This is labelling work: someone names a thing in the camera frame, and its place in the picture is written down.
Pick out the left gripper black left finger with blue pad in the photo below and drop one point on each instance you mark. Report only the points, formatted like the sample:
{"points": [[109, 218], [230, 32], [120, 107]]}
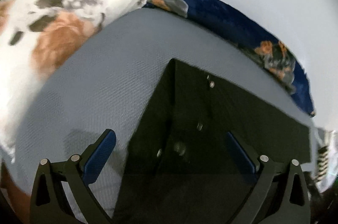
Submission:
{"points": [[49, 203]]}

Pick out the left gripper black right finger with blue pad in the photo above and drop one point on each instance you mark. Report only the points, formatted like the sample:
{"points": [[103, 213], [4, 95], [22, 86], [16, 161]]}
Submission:
{"points": [[280, 194]]}

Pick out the black pants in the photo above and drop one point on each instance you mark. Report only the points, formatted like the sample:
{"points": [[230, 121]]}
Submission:
{"points": [[181, 165]]}

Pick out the black white striped cloth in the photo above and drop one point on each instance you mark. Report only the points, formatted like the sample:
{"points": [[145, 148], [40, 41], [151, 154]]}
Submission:
{"points": [[323, 140]]}

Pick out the grey mesh mattress pad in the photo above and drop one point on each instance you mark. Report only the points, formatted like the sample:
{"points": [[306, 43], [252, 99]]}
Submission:
{"points": [[108, 83]]}

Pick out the navy floral blanket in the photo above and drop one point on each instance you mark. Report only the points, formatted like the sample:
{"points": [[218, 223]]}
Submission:
{"points": [[261, 46]]}

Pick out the white orange floral pillow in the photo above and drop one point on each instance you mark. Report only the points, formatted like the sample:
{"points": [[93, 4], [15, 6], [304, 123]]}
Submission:
{"points": [[37, 37]]}

